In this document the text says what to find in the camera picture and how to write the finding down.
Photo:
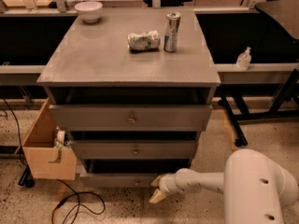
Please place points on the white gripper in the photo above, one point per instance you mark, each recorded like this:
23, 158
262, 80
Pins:
165, 183

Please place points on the grey bottom drawer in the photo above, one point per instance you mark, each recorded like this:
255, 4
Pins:
128, 173

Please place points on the grey drawer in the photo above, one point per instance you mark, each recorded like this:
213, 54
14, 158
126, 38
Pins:
107, 150
152, 118
128, 173

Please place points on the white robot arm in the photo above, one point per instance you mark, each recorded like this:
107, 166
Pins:
255, 189

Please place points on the grey middle drawer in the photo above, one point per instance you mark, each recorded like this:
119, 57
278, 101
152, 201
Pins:
107, 150

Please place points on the grey drawer cabinet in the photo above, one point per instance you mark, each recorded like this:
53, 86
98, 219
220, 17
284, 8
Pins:
94, 66

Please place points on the grey top drawer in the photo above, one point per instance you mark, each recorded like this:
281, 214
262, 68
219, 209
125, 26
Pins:
152, 118

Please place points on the white tape roll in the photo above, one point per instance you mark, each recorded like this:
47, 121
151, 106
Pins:
60, 136

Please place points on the wooden box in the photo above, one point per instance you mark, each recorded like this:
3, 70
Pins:
46, 157

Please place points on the black caster foot left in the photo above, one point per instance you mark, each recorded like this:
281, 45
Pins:
26, 179

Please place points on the crushed green white can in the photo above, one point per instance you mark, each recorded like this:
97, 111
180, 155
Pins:
144, 41

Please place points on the hand sanitizer bottle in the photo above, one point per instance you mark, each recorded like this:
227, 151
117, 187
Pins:
244, 59

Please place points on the tall silver can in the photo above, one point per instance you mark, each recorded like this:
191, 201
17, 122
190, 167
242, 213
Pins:
172, 21

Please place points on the dark round table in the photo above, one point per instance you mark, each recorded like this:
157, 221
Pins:
284, 12

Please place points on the white bowl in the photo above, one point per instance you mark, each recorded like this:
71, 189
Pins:
90, 11

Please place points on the black table leg frame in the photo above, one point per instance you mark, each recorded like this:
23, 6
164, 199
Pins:
237, 109

